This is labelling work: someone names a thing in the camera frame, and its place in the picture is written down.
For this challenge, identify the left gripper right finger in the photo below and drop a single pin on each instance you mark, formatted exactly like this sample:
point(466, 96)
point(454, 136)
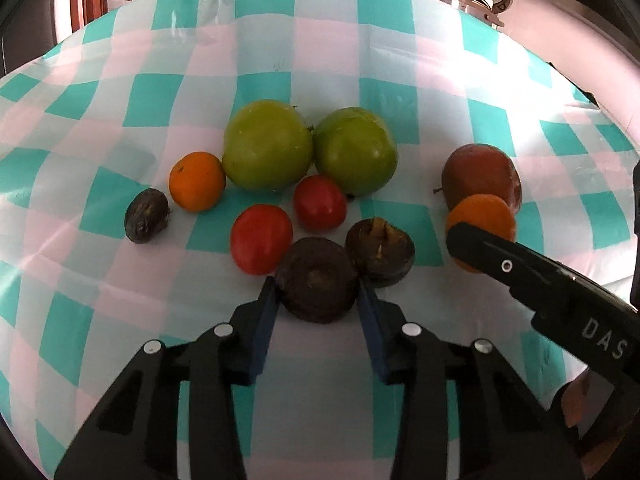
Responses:
point(465, 413)

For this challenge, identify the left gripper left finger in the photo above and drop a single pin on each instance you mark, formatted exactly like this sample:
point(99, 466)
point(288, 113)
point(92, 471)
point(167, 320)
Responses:
point(132, 431)

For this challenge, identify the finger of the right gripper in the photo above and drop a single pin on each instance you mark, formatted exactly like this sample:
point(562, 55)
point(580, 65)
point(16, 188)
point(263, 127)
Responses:
point(533, 279)

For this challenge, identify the orange tangerine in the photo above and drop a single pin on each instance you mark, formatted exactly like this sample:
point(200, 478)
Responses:
point(197, 181)
point(486, 211)

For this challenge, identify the dark plum with stem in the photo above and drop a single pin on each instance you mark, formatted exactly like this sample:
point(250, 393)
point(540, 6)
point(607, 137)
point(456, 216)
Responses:
point(381, 253)

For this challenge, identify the dark plum front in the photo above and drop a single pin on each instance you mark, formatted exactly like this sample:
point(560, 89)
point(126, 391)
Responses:
point(317, 280)

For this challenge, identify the red tomato front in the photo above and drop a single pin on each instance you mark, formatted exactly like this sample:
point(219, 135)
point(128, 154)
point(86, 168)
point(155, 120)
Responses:
point(260, 237)

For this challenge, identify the red tomato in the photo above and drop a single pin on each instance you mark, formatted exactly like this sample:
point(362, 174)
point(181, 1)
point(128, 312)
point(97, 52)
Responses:
point(319, 204)
point(260, 237)

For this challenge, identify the right hand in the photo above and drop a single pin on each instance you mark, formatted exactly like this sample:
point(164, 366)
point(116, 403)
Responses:
point(596, 417)

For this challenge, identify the red brown apple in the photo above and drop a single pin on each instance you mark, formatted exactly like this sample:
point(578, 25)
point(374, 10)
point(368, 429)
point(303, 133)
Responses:
point(481, 169)

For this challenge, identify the small dark passion fruit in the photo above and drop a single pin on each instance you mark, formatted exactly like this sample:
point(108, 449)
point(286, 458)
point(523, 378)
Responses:
point(146, 216)

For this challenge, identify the right green apple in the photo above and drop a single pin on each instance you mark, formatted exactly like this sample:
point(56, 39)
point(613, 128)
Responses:
point(355, 148)

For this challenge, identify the green apple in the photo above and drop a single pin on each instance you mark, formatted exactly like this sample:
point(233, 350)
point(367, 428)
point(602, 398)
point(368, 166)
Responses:
point(267, 146)
point(355, 148)

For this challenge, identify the red tomato back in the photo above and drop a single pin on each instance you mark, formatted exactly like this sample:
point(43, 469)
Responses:
point(319, 204)

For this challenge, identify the left green apple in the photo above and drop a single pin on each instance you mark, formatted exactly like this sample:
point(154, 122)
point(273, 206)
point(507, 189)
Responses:
point(267, 146)

